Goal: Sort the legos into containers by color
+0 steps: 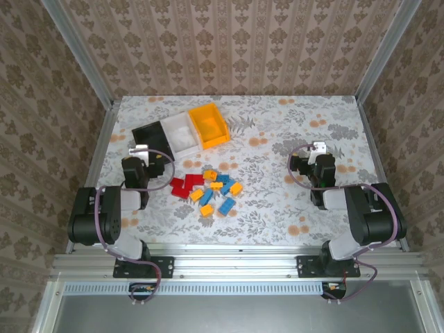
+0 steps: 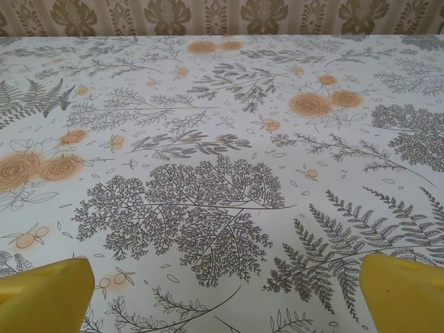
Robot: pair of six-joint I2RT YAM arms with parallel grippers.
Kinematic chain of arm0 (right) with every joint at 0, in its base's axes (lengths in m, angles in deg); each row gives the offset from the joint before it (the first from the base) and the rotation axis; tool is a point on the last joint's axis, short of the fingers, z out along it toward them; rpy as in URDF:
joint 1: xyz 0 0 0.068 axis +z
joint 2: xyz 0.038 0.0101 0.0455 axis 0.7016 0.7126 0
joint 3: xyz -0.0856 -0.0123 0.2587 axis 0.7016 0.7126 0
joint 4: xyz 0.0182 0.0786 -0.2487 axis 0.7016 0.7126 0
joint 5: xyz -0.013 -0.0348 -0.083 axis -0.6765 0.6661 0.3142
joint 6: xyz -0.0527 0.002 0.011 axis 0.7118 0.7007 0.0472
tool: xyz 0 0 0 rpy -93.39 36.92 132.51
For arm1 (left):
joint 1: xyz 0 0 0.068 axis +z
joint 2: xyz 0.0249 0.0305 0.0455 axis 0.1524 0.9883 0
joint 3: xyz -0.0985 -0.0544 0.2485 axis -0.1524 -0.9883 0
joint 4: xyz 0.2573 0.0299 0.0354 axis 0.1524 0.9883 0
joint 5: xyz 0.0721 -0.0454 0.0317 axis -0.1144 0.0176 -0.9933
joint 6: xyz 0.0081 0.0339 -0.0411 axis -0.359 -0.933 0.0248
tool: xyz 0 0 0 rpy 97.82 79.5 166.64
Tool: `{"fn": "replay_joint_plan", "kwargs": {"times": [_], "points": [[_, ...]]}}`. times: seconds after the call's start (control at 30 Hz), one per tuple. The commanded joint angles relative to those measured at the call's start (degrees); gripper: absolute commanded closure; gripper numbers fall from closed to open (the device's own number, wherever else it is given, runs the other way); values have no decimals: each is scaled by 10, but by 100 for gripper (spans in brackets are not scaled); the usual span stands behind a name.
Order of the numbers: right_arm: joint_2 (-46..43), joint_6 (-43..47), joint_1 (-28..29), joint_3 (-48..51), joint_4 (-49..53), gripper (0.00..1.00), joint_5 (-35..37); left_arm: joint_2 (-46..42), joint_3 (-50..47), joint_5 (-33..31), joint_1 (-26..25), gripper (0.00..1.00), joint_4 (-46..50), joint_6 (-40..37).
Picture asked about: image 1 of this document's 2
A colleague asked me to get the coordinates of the aluminium frame post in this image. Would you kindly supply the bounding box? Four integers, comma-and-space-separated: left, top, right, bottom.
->
355, 0, 423, 102
44, 0, 116, 107

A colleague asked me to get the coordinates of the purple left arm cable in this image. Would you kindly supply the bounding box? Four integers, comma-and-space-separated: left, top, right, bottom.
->
94, 148, 175, 306

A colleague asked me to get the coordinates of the aluminium mounting rail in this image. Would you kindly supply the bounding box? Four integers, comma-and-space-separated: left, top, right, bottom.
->
51, 242, 429, 282

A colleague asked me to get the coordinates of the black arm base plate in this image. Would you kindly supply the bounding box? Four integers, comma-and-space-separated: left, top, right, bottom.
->
113, 255, 174, 280
296, 255, 361, 279

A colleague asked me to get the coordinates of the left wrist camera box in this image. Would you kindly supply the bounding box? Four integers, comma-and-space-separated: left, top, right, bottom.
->
128, 144, 150, 164

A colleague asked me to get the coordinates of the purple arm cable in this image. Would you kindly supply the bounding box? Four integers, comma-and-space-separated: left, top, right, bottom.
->
94, 148, 175, 306
287, 144, 400, 305

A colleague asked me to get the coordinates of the grey metal panel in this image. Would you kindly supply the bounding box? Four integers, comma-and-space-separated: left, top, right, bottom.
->
33, 280, 444, 333

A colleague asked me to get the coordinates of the aluminium table side rail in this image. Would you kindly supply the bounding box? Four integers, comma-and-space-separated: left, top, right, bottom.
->
65, 99, 123, 254
356, 96, 411, 253

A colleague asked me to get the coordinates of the yellow plastic bin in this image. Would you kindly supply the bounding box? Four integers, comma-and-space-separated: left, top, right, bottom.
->
188, 103, 232, 151

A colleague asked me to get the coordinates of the slotted grey cable duct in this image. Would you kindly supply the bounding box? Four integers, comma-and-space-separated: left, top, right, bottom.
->
64, 281, 325, 296

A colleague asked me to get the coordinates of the black plastic bin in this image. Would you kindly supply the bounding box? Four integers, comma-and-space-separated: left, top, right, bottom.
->
131, 120, 174, 160

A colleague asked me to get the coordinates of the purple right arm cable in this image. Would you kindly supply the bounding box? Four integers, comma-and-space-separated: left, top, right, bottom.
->
287, 144, 400, 305

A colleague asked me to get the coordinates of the white plastic bin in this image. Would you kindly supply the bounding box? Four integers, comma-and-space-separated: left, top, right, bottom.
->
160, 111, 203, 160

